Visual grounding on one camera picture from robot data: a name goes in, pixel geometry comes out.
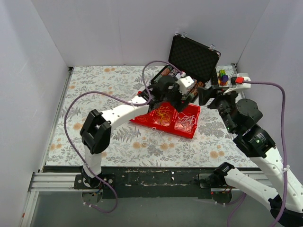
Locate orange black chip row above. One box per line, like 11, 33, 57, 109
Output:
190, 81, 205, 103

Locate red compartment tray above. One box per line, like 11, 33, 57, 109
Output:
131, 103, 200, 139

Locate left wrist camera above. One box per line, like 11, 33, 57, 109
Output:
177, 76, 195, 95

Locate black remote control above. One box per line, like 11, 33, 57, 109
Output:
210, 68, 219, 85

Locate colourful block toy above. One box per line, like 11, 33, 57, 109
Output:
218, 70, 229, 87

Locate floral table mat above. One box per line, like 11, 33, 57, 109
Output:
45, 66, 255, 168

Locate yellow wire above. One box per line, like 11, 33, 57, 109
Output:
155, 105, 175, 125

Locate orange wire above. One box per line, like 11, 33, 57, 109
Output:
136, 113, 152, 123

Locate purple poker chip row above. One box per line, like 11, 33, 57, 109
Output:
168, 69, 180, 79

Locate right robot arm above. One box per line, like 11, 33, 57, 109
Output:
198, 86, 303, 227

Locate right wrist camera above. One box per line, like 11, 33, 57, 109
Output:
223, 73, 251, 95

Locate black poker chip case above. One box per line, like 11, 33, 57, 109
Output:
150, 34, 221, 102

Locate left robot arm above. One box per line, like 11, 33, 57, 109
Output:
80, 75, 195, 189

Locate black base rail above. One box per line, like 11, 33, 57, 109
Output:
73, 166, 242, 199

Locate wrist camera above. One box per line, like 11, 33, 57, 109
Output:
223, 73, 251, 95
177, 76, 195, 95

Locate green poker chip row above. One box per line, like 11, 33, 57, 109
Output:
152, 65, 173, 83

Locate white wire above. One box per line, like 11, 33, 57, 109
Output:
177, 112, 198, 131
142, 127, 166, 147

